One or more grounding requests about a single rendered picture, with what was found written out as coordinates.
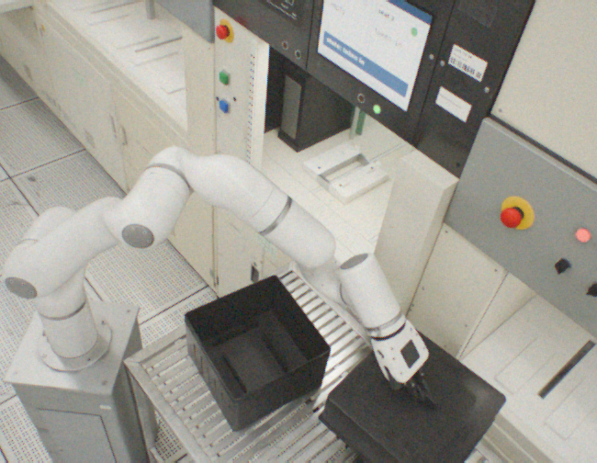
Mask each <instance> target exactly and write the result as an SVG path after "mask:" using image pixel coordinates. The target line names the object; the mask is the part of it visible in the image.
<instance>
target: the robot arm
mask: <svg viewBox="0 0 597 463"><path fill-rule="evenodd" d="M194 192H196V193H197V195H198V196H199V197H200V198H201V199H203V200H204V201H205V202H207V203H208V204H209V205H211V206H214V207H217V208H221V209H226V210H227V211H229V212H231V213H232V214H233V215H235V216H236V217H237V218H239V219H240V220H242V221H243V222H244V223H245V224H247V225H248V226H249V227H251V228H252V229H253V230H254V231H256V232H257V233H259V234H260V235H261V236H262V237H264V238H265V239H266V240H268V241H269V242H270V243H271V244H273V245H274V246H275V247H276V248H278V249H279V250H280V251H282V252H283V253H284V254H286V255H287V256H289V257H290V258H291V259H293V260H294V261H295V262H296V263H298V265H299V269H300V273H301V275H302V276H303V277H304V278H305V280H306V281H307V282H308V283H309V284H311V285H312V286H313V287H314V288H316V289H317V290H318V291H319V292H320V293H321V294H323V295H324V296H325V297H327V298H328V299H330V300H332V301H333V302H335V303H337V304H340V305H342V306H345V307H351V308H353V309H354V310H355V312H356V313H357V315H358V317H359V318H360V320H361V322H362V323H363V325H364V327H365V329H366V332H367V334H368V335H371V337H372V338H373V339H372V340H371V342H372V345H373V348H374V351H375V354H376V357H377V361H378V363H379V365H380V367H381V369H382V371H383V373H384V375H385V377H386V378H387V380H389V383H390V387H391V389H392V390H398V389H400V388H401V387H407V389H408V391H409V393H410V395H411V397H412V398H413V399H414V400H417V401H425V398H424V396H423V394H422V391H421V389H420V387H419V385H420V386H421V387H422V388H424V389H425V390H427V391H428V392H429V393H431V392H430V390H429V388H428V386H427V384H426V382H425V380H424V378H423V377H424V372H423V363H424V361H425V360H426V359H427V357H428V351H427V349H426V347H425V345H424V343H423V341H422V339H421V337H420V335H419V334H418V333H417V331H416V330H415V329H414V327H413V326H412V325H411V323H410V322H409V321H408V320H407V319H406V318H405V316H404V314H403V312H402V310H401V308H400V305H399V303H398V302H397V300H396V298H395V296H394V293H393V291H392V289H391V287H390V285H389V283H388V281H387V279H386V277H385V275H384V273H383V271H382V269H381V267H380V265H379V263H378V261H377V259H376V257H375V255H374V254H372V253H361V254H357V255H355V256H353V257H351V258H349V259H347V260H346V261H344V262H343V263H341V262H339V261H338V260H337V259H336V258H335V257H334V254H335V250H336V241H335V239H334V237H333V235H332V233H331V232H330V231H329V230H328V229H327V228H326V227H325V226H324V225H323V224H322V223H320V222H319V221H318V220H317V219H316V218H314V217H313V216H312V215H311V214H310V213H308V212H307V211H306V210H305V209H304V208H302V207H301V206H300V204H299V203H298V202H296V201H295V200H294V199H293V198H291V197H290V196H289V195H288V194H287V193H286V192H284V191H283V190H282V189H281V188H279V187H278V186H277V185H276V184H274V183H273V182H272V181H271V180H270V179H269V178H267V177H266V176H265V175H264V174H262V173H261V172H260V171H259V170H257V169H256V168H255V167H254V166H252V165H251V164H249V163H248V162H246V161H245V160H243V159H242V158H239V157H237V156H233V155H228V154H217V155H208V156H198V155H194V154H193V153H192V152H190V151H189V150H188V149H186V148H184V147H182V146H171V147H168V148H166V149H163V150H162V151H160V152H158V153H157V154H156V155H155V156H153V158H152V159H151V160H150V161H149V163H148V164H147V166H146V168H145V169H144V171H143V173H142V174H141V176H140V178H139V180H138V181H137V183H136V184H135V186H134V187H133V188H132V189H131V191H130V192H129V194H128V195H127V196H126V197H125V198H124V199H123V200H122V199H120V198H114V197H107V198H100V199H99V200H97V201H95V202H93V203H91V204H89V205H87V206H86V207H84V208H82V209H80V210H78V211H77V212H76V211H74V210H72V209H69V208H66V207H53V208H50V209H47V210H45V211H44V212H42V213H41V214H40V215H39V216H38V217H37V218H36V220H35V221H34V222H33V223H32V225H31V226H30V227H29V229H28V230H27V232H26V233H25V234H24V236H23V237H22V238H21V240H20V241H19V242H18V243H17V245H16V246H15V248H14V249H13V251H12V252H11V253H10V255H9V256H8V257H7V259H6V261H5V263H4V266H3V270H2V277H3V281H4V283H5V285H6V287H7V288H8V289H9V290H10V291H11V292H12V293H13V294H15V295H16V296H18V297H20V298H24V299H33V301H34V304H35V307H36V309H37V312H38V314H39V317H40V320H41V322H42V325H43V327H44V328H43V330H42V331H41V333H40V335H39V339H38V343H37V348H38V353H39V357H40V359H41V360H42V362H43V363H44V364H45V365H46V366H48V367H50V368H52V369H54V370H57V371H61V372H74V371H79V370H83V369H85V368H88V367H91V366H92V365H93V364H95V363H96V362H97V361H99V360H100V359H101V358H102V357H103V356H104V355H105V353H106V352H107V350H108V348H109V346H110V343H111V330H110V327H109V325H108V323H107V321H106V320H105V319H104V318H103V317H102V316H101V315H99V314H97V313H95V312H92V311H91V308H90V305H89V301H88V298H87V295H86V291H85V288H84V276H85V271H86V267H87V263H88V262H90V261H91V260H92V259H93V258H95V257H96V256H97V255H99V254H101V253H103V252H105V251H106V250H108V249H110V248H112V247H114V246H117V245H119V244H121V243H123V244H124V245H126V246H127V247H128V248H130V249H131V250H134V251H137V252H145V251H149V250H151V249H153V248H155V247H157V246H158V245H160V244H161V243H162V242H163V241H164V240H165V239H166V238H167V237H168V236H169V235H170V233H171V232H172V230H173V228H174V227H175V225H176V223H177V221H178V219H179V217H180V215H181V213H182V211H183V209H184V207H185V205H186V203H187V201H188V199H189V198H190V196H191V195H192V194H193V193H194ZM411 376H412V377H411ZM414 381H415V382H416V383H417V384H415V382H414ZM418 384H419V385H418Z"/></svg>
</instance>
